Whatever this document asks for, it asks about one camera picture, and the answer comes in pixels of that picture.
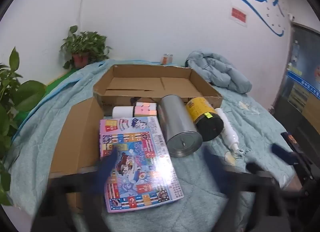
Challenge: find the pastel puzzle cube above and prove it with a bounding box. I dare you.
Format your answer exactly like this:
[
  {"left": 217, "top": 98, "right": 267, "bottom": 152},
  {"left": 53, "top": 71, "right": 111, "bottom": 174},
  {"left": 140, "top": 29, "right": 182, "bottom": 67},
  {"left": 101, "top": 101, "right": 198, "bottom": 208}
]
[{"left": 134, "top": 102, "right": 158, "bottom": 117}]

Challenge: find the glass door with posters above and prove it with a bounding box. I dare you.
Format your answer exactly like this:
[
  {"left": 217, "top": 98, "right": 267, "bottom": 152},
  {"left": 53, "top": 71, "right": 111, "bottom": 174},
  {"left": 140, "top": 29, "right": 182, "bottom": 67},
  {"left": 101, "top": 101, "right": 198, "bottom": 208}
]
[{"left": 272, "top": 22, "right": 320, "bottom": 132}]

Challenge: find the colourful cartoon board game box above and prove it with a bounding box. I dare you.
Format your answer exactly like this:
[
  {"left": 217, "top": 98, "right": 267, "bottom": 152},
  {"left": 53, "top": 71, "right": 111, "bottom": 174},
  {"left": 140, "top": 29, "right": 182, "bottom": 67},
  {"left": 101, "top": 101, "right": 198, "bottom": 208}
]
[{"left": 99, "top": 116, "right": 185, "bottom": 213}]

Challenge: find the light blue puffer jacket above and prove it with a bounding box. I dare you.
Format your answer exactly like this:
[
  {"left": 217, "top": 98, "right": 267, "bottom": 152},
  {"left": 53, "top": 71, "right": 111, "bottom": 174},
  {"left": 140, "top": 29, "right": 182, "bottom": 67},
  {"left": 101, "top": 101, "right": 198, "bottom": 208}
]
[{"left": 185, "top": 50, "right": 252, "bottom": 94}]

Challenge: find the silver metal canister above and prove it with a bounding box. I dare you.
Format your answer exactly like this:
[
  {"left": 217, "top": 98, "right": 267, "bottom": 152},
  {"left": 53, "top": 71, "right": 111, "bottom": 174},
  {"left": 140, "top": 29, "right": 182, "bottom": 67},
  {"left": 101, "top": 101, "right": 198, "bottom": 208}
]
[{"left": 159, "top": 95, "right": 203, "bottom": 157}]

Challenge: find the white tape roll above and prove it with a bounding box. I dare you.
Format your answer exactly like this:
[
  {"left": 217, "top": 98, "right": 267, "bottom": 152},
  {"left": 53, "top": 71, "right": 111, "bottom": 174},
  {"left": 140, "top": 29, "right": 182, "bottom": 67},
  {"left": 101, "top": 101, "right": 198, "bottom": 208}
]
[{"left": 112, "top": 106, "right": 135, "bottom": 119}]

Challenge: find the green mat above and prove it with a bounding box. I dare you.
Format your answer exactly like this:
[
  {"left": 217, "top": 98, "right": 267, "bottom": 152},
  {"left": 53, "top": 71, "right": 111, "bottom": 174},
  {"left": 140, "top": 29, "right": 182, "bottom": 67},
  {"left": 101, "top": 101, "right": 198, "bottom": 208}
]
[{"left": 46, "top": 68, "right": 83, "bottom": 90}]

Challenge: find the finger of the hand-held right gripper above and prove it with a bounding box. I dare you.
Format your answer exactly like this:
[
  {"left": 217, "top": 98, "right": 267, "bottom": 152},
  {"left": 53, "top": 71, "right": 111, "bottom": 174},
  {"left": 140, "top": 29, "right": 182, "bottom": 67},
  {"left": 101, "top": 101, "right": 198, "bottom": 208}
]
[{"left": 271, "top": 143, "right": 314, "bottom": 190}]

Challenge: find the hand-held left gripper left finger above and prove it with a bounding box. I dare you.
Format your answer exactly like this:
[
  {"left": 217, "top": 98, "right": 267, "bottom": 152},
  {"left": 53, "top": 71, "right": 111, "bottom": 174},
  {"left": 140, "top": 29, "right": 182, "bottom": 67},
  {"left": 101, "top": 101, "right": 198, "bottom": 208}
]
[{"left": 37, "top": 146, "right": 118, "bottom": 232}]

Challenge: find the white pump bottle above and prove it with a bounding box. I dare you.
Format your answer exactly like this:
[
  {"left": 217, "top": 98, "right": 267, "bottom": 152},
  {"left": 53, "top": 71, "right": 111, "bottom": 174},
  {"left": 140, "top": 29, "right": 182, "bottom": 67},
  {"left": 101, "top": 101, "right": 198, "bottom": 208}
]
[{"left": 214, "top": 108, "right": 240, "bottom": 154}]

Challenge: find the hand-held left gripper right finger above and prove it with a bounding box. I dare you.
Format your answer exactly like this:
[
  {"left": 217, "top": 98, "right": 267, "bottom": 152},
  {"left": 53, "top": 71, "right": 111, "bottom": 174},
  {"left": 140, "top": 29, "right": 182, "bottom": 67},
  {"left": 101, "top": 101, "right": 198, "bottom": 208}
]
[{"left": 202, "top": 146, "right": 291, "bottom": 232}]

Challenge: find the red wall notice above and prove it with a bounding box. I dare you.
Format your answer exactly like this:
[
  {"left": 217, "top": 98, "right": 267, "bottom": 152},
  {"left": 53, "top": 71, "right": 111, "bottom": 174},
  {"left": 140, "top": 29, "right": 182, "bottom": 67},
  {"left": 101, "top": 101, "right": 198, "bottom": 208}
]
[{"left": 229, "top": 4, "right": 248, "bottom": 26}]

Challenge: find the large leafy green plant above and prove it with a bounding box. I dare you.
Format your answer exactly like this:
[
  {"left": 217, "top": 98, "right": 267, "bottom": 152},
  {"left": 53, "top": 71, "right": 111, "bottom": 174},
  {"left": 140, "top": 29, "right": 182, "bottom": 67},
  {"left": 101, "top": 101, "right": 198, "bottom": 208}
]
[{"left": 0, "top": 47, "right": 47, "bottom": 206}]

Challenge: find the yellow label jar black lid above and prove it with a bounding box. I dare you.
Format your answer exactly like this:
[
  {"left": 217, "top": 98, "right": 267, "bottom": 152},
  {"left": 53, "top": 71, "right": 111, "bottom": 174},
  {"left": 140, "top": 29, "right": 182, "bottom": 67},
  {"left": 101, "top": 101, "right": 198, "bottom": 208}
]
[{"left": 186, "top": 97, "right": 224, "bottom": 142}]

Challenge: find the small potted green plant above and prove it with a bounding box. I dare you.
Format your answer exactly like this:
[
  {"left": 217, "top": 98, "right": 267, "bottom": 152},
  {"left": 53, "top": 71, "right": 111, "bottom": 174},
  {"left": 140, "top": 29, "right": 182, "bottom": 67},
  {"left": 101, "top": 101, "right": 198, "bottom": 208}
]
[{"left": 59, "top": 25, "right": 112, "bottom": 70}]

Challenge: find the glass jar orange label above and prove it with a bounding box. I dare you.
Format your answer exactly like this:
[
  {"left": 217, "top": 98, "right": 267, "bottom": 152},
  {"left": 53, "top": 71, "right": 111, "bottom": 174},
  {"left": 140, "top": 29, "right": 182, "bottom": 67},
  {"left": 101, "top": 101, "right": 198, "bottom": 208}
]
[{"left": 160, "top": 53, "right": 173, "bottom": 65}]

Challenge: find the dark phone at bed edge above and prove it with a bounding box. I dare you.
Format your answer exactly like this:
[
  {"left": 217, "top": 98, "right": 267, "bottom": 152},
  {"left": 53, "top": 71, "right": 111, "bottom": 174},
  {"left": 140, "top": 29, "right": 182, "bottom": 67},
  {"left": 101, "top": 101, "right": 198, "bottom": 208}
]
[{"left": 281, "top": 132, "right": 298, "bottom": 148}]

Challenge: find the brown cardboard box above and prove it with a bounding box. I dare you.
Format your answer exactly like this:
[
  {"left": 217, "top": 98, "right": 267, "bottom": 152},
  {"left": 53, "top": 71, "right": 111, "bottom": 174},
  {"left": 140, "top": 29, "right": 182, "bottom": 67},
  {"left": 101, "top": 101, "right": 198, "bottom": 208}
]
[{"left": 49, "top": 64, "right": 223, "bottom": 212}]

